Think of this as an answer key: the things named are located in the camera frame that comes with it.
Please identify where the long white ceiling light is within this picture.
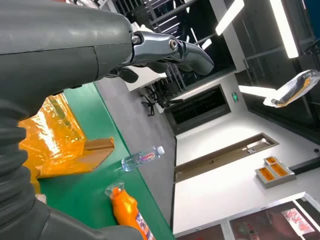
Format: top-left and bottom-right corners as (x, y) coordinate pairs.
(238, 85), (277, 99)
(269, 0), (300, 60)
(215, 0), (245, 37)

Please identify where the green mat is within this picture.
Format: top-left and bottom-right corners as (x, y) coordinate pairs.
(37, 82), (176, 240)

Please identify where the yellow taped cardboard sheet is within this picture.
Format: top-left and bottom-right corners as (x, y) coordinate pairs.
(18, 93), (115, 195)

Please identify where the grey panel with orange signs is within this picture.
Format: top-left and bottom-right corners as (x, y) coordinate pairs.
(254, 155), (297, 190)

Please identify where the orange bottle with clear cap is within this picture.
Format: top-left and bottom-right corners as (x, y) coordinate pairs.
(104, 181), (156, 240)

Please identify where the brown framed door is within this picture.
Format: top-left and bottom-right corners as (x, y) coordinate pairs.
(173, 132), (280, 185)

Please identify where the plastic wrapped object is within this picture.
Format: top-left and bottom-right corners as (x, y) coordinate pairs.
(263, 69), (320, 109)

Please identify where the black office chair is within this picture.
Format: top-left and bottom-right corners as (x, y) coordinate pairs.
(140, 93), (158, 117)

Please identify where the framed red poster board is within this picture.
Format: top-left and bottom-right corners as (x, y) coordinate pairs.
(174, 192), (320, 240)

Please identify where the clear water bottle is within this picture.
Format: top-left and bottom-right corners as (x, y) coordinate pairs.
(121, 145), (166, 173)

